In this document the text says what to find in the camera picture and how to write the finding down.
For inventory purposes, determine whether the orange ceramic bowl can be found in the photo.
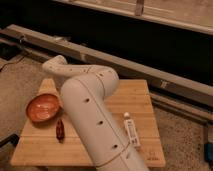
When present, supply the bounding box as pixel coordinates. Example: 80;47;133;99
26;93;60;123

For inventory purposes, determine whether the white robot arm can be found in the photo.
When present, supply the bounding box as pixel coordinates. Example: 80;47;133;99
42;55;150;171

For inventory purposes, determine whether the white tube with label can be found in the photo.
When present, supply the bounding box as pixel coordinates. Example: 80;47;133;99
124;112;141;148

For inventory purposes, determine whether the dark red chili pepper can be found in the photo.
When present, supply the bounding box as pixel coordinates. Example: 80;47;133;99
56;119;65;143

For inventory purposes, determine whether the blue object at right edge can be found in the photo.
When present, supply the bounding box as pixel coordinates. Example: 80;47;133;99
204;123;213;168

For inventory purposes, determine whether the long metal floor rail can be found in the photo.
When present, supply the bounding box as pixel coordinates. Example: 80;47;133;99
0;25;213;122

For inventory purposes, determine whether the black cable on floor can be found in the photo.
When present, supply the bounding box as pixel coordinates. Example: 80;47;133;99
0;53;28;73

